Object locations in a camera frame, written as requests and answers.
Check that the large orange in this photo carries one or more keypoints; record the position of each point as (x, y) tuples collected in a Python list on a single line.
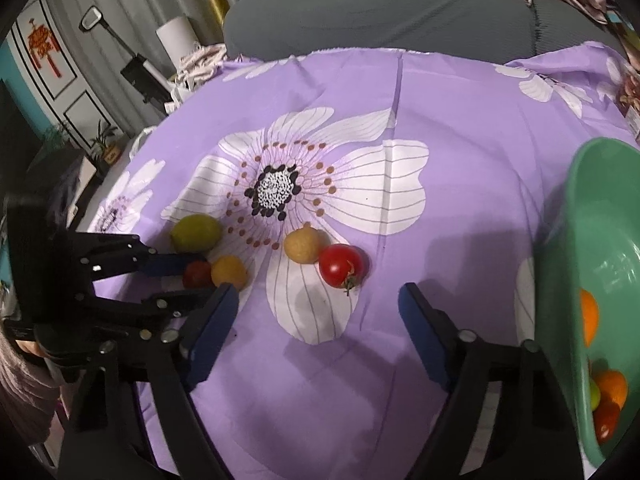
[(589, 317)]

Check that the white crocheted cloth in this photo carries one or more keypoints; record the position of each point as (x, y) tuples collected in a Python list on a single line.
[(200, 60)]

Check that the red tomato with stem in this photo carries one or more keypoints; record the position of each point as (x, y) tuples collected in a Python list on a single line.
[(340, 265)]

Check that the tan round fruit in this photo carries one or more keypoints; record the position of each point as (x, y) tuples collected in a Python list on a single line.
[(301, 246)]

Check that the purple floral cloth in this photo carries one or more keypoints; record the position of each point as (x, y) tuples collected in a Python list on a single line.
[(450, 185)]

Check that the person's left forearm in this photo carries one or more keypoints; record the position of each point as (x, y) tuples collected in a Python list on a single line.
[(20, 400)]

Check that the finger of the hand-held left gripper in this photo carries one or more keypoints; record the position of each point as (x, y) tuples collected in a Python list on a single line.
[(160, 310), (125, 255)]

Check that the small potted plant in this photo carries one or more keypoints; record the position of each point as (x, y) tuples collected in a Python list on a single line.
[(104, 142)]

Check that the white cylinder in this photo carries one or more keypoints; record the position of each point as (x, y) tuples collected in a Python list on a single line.
[(175, 35)]

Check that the small black-framed light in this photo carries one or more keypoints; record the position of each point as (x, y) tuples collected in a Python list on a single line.
[(91, 17)]

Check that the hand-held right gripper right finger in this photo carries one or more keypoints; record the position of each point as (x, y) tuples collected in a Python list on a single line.
[(425, 330)]

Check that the stack of folded clothes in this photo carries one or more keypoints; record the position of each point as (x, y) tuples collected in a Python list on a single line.
[(622, 25)]

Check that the white panelled door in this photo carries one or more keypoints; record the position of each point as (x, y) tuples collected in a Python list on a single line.
[(75, 85)]

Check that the grey sofa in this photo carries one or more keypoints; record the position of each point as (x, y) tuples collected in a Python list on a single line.
[(400, 5)]

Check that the green round fruit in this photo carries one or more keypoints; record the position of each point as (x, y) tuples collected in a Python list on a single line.
[(594, 395)]

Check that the yellow-green round fruit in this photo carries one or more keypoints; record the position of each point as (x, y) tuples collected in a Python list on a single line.
[(196, 232)]

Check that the small orange tangerine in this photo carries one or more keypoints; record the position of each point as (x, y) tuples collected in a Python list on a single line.
[(612, 387)]

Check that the green plastic bowl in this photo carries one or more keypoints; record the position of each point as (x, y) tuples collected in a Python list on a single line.
[(565, 310)]

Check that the yellow round fruit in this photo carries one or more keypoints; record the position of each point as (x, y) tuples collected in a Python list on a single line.
[(228, 271)]

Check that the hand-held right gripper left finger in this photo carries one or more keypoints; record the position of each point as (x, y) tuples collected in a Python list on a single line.
[(210, 340)]

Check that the red hanging ornament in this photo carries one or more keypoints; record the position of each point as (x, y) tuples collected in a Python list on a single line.
[(44, 47)]

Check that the black stand clamp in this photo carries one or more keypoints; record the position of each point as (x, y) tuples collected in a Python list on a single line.
[(137, 75)]

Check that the person's left hand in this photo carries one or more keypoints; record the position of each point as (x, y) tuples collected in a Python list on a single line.
[(27, 348)]

